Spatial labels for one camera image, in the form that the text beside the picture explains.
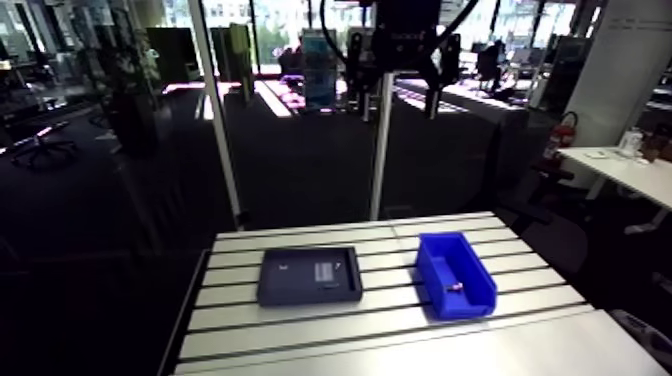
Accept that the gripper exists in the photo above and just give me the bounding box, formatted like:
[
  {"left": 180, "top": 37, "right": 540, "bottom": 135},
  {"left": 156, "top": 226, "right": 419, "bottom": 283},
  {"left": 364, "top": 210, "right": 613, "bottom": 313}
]
[{"left": 345, "top": 0, "right": 464, "bottom": 124}]

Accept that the dark blue-grey tray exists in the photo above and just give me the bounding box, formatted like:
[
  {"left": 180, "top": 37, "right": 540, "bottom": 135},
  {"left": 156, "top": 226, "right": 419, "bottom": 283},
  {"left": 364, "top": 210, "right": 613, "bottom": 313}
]
[{"left": 256, "top": 245, "right": 365, "bottom": 308}]

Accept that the blue bin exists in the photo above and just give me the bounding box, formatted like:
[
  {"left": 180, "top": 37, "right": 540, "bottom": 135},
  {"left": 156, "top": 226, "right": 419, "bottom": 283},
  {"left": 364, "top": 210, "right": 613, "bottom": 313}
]
[{"left": 415, "top": 231, "right": 499, "bottom": 321}]

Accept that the red fire extinguisher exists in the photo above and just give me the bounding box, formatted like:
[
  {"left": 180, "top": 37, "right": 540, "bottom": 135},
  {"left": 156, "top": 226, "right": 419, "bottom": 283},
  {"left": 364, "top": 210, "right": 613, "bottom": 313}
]
[{"left": 543, "top": 110, "right": 580, "bottom": 161}]

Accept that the white desk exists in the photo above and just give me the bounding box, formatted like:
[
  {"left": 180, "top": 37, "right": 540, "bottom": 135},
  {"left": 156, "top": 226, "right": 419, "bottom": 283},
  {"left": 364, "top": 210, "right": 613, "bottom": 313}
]
[{"left": 556, "top": 145, "right": 672, "bottom": 236}]

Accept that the potted plant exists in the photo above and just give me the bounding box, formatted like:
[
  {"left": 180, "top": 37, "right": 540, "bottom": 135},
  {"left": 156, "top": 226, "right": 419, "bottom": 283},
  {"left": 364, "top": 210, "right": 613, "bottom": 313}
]
[{"left": 78, "top": 23, "right": 161, "bottom": 156}]

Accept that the black office chair base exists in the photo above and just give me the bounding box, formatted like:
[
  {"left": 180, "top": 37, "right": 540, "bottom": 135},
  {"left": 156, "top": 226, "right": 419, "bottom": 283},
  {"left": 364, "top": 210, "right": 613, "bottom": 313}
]
[{"left": 9, "top": 120, "right": 81, "bottom": 170}]

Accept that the black cable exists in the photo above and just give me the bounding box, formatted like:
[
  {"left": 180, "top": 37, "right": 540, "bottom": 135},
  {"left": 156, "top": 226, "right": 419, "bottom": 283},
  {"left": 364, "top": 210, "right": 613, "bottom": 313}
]
[
  {"left": 434, "top": 0, "right": 482, "bottom": 55},
  {"left": 318, "top": 0, "right": 351, "bottom": 67}
]

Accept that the white metal post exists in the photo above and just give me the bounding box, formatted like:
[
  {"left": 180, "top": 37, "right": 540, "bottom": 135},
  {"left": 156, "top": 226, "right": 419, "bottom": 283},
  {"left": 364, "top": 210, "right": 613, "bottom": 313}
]
[
  {"left": 187, "top": 0, "right": 244, "bottom": 231},
  {"left": 368, "top": 72, "right": 396, "bottom": 222}
]

